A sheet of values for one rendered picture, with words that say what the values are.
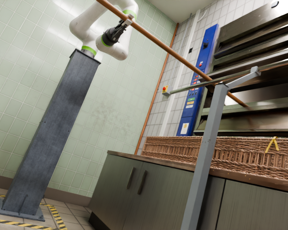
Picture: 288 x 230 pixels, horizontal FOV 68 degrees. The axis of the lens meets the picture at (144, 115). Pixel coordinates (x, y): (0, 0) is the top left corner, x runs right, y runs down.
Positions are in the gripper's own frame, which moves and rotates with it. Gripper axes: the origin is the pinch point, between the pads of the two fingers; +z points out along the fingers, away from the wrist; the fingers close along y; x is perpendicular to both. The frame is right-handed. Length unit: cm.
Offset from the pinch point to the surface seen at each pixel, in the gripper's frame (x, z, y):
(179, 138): -51, 6, 48
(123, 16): 3.7, 1.7, 0.8
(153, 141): -52, -21, 50
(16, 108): 30, -127, 53
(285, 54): -86, 36, -20
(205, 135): -40, 34, 49
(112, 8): 10.2, 1.5, 1.1
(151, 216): -46, 6, 90
